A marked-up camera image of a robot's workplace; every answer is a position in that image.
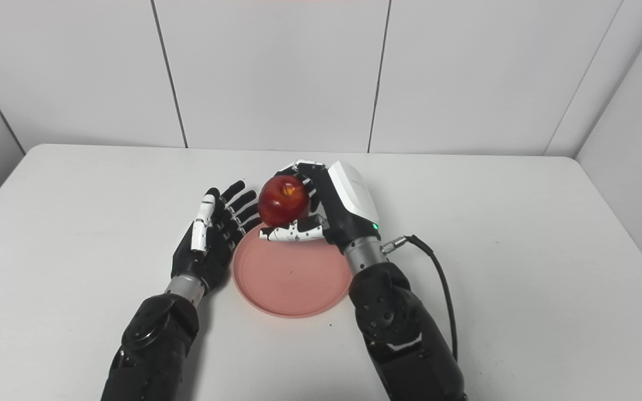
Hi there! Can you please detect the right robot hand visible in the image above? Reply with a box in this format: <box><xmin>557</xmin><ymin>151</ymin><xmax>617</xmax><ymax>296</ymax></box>
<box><xmin>259</xmin><ymin>160</ymin><xmax>382</xmax><ymax>255</ymax></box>

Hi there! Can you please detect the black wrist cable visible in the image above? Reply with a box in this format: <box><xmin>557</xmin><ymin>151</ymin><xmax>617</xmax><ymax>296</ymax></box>
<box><xmin>381</xmin><ymin>234</ymin><xmax>460</xmax><ymax>363</ymax></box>

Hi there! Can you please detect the pink plate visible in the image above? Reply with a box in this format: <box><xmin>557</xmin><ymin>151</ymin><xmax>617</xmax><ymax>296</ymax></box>
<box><xmin>232</xmin><ymin>223</ymin><xmax>353</xmax><ymax>319</ymax></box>

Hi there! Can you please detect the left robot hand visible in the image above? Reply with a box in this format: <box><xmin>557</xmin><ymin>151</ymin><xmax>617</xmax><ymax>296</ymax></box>
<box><xmin>171</xmin><ymin>180</ymin><xmax>263</xmax><ymax>294</ymax></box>

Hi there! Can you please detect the red apple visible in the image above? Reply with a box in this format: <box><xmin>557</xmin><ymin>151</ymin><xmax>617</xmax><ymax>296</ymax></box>
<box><xmin>257</xmin><ymin>175</ymin><xmax>310</xmax><ymax>228</ymax></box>

